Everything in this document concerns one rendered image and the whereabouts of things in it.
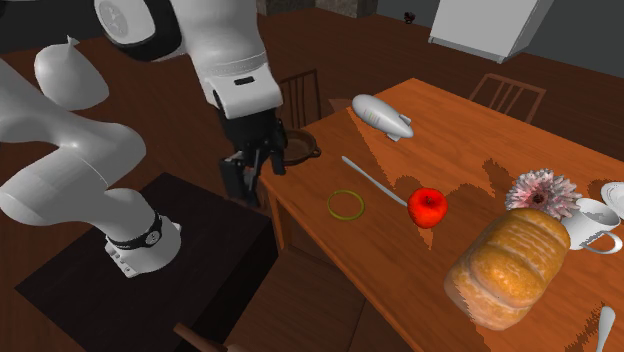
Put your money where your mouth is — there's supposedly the white plate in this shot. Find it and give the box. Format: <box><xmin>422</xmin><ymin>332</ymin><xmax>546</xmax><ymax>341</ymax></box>
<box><xmin>599</xmin><ymin>181</ymin><xmax>624</xmax><ymax>221</ymax></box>

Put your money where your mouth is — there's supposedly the golden bread loaf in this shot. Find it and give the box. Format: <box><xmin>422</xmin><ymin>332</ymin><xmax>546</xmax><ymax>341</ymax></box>
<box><xmin>443</xmin><ymin>207</ymin><xmax>572</xmax><ymax>332</ymax></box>

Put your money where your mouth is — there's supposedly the white spoon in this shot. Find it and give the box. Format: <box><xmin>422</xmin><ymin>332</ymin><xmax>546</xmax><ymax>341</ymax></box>
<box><xmin>594</xmin><ymin>305</ymin><xmax>617</xmax><ymax>352</ymax></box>

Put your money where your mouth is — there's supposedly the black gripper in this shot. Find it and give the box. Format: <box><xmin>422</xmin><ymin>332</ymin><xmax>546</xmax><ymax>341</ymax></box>
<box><xmin>215</xmin><ymin>105</ymin><xmax>289</xmax><ymax>207</ymax></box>

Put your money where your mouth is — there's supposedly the brown round pan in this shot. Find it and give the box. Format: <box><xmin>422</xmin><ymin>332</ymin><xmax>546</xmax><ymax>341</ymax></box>
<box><xmin>282</xmin><ymin>128</ymin><xmax>323</xmax><ymax>167</ymax></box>

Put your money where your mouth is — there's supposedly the white refrigerator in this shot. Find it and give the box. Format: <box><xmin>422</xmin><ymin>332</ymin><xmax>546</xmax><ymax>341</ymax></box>
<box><xmin>427</xmin><ymin>0</ymin><xmax>555</xmax><ymax>65</ymax></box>

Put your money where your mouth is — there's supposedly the white teardrop-shaped object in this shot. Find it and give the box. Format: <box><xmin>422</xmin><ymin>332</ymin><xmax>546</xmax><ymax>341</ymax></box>
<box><xmin>32</xmin><ymin>35</ymin><xmax>111</xmax><ymax>113</ymax></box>

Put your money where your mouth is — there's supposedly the red apple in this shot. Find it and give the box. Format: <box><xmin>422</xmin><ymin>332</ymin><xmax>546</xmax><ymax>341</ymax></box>
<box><xmin>406</xmin><ymin>187</ymin><xmax>450</xmax><ymax>230</ymax></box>

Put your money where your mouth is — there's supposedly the brown wooden chair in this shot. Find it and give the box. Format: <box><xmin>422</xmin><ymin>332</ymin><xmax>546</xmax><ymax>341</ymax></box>
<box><xmin>276</xmin><ymin>68</ymin><xmax>323</xmax><ymax>131</ymax></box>
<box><xmin>468</xmin><ymin>72</ymin><xmax>548</xmax><ymax>126</ymax></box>
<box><xmin>172</xmin><ymin>321</ymin><xmax>247</xmax><ymax>352</ymax></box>

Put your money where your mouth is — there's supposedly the white toy blimp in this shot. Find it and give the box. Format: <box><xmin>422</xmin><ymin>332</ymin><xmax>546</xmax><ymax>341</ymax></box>
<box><xmin>351</xmin><ymin>93</ymin><xmax>415</xmax><ymax>143</ymax></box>

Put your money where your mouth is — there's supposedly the long white stick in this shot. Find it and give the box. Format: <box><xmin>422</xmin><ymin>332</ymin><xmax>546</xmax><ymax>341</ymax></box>
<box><xmin>341</xmin><ymin>155</ymin><xmax>409</xmax><ymax>209</ymax></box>

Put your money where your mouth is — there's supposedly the green ring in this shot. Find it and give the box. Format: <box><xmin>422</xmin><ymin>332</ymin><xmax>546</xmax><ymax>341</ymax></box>
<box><xmin>326</xmin><ymin>189</ymin><xmax>366</xmax><ymax>222</ymax></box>

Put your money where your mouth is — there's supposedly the pink flower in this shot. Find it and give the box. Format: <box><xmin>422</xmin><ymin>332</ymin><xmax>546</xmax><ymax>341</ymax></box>
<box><xmin>504</xmin><ymin>168</ymin><xmax>584</xmax><ymax>222</ymax></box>

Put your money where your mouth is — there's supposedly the dark robot stand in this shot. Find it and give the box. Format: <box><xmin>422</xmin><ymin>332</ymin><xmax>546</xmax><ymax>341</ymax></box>
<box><xmin>14</xmin><ymin>172</ymin><xmax>280</xmax><ymax>352</ymax></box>

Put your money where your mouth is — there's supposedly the wooden dining table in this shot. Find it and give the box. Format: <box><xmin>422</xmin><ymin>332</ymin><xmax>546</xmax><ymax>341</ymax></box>
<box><xmin>257</xmin><ymin>77</ymin><xmax>624</xmax><ymax>352</ymax></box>

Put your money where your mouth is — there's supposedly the white cup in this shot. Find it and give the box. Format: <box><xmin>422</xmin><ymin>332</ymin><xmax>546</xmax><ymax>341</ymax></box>
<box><xmin>559</xmin><ymin>196</ymin><xmax>624</xmax><ymax>256</ymax></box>

